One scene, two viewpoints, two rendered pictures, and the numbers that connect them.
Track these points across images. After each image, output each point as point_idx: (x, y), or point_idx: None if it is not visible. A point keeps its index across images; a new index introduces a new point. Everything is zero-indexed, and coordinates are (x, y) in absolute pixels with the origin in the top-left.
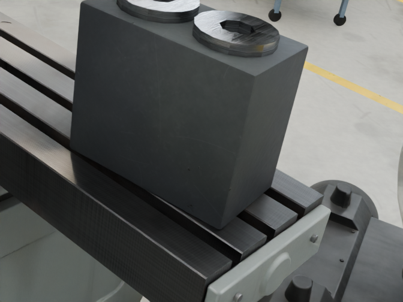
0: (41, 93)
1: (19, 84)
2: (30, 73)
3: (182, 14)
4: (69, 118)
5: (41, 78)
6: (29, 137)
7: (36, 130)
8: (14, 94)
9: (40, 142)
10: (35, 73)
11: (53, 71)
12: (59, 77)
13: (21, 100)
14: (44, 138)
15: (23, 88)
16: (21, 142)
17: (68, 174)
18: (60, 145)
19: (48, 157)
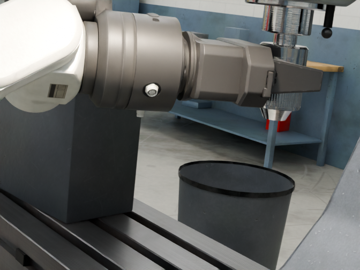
0: (148, 247)
1: (170, 256)
2: (157, 267)
3: None
4: (125, 228)
5: (145, 261)
6: (162, 220)
7: (156, 223)
8: (175, 248)
9: (154, 216)
10: (152, 266)
11: (129, 267)
12: (125, 261)
13: (169, 244)
14: (151, 218)
15: (165, 253)
16: (169, 218)
17: (137, 201)
18: (139, 214)
19: (149, 209)
